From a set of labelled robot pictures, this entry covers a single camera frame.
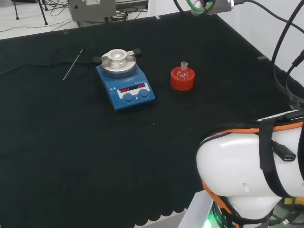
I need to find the yellow stop button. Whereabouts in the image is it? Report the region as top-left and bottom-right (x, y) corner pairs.
(284, 196), (304, 207)

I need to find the pale metal base plate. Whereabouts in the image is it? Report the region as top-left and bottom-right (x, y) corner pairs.
(179, 190), (214, 228)

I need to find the grey equipment cabinet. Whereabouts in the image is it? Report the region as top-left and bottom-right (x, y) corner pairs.
(67, 0), (149, 28)

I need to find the black tripod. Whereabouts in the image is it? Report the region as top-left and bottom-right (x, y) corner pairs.
(11, 0), (49, 26)

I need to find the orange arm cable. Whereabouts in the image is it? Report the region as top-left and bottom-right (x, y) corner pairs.
(201, 124), (304, 228)

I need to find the clear round-bottom flask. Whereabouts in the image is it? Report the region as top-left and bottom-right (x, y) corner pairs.
(176, 61), (190, 81)

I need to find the blue base heater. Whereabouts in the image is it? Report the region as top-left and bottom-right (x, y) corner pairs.
(92, 48), (156, 113)

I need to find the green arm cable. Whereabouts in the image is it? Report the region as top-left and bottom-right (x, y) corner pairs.
(186, 0), (212, 15)

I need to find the black bench cloth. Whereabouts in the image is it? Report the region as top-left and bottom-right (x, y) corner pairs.
(0, 10), (302, 228)

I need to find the thin metal probe rod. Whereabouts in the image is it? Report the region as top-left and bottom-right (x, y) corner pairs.
(62, 49), (84, 81)

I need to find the thin black probe cable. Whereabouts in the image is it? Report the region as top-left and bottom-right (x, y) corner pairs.
(48, 46), (98, 72)

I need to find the red flask ring stand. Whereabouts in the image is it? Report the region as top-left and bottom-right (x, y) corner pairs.
(170, 67), (196, 92)

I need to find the thick black power cable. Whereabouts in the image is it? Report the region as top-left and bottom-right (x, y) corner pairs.
(0, 60), (98, 75)

